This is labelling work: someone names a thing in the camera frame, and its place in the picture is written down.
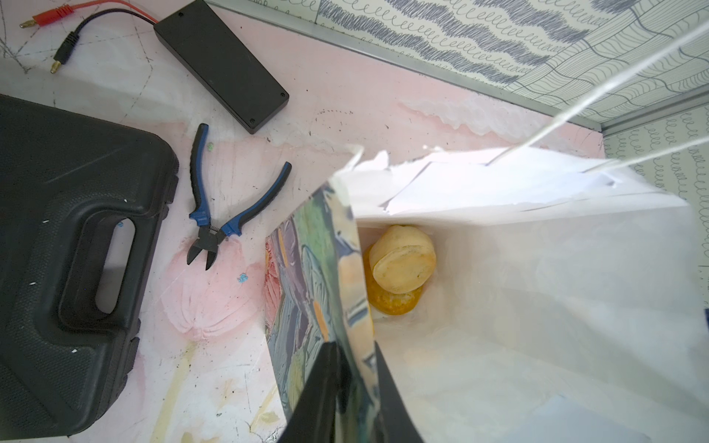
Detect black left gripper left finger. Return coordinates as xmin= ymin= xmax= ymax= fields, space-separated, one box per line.
xmin=278 ymin=341 xmax=341 ymax=443

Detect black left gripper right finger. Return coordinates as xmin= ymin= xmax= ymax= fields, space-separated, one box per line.
xmin=375 ymin=343 xmax=424 ymax=443

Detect round bun bread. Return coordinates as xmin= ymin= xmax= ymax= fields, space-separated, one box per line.
xmin=367 ymin=225 xmax=437 ymax=295

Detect floral paper gift bag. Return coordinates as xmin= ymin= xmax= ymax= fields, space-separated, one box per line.
xmin=264 ymin=16 xmax=709 ymax=443

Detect floral table mat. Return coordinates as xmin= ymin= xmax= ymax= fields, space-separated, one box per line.
xmin=0 ymin=0 xmax=606 ymax=443

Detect blue black cutting pliers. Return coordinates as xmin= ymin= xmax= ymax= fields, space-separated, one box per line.
xmin=186 ymin=123 xmax=293 ymax=271

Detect black battery box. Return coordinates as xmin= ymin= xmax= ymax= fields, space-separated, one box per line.
xmin=153 ymin=1 xmax=290 ymax=134

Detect red black battery wires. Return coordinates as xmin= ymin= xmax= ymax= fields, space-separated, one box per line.
xmin=18 ymin=0 xmax=159 ymax=76

